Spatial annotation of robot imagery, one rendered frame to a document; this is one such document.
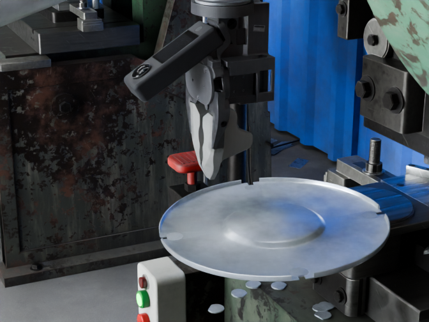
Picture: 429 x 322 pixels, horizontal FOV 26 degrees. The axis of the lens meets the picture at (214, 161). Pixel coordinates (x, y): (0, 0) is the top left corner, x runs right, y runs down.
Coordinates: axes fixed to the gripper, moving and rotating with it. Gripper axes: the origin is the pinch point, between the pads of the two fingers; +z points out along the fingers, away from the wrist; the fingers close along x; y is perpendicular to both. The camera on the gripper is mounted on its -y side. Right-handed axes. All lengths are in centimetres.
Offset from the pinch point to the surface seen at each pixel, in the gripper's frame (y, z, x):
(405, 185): 33.4, 9.3, 4.5
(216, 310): 4.2, 22.7, 5.2
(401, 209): 26.9, 8.7, -3.3
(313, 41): 144, 43, 211
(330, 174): 33.3, 14.3, 23.8
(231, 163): 47, 36, 87
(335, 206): 19.4, 8.5, 1.0
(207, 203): 5.2, 9.3, 10.3
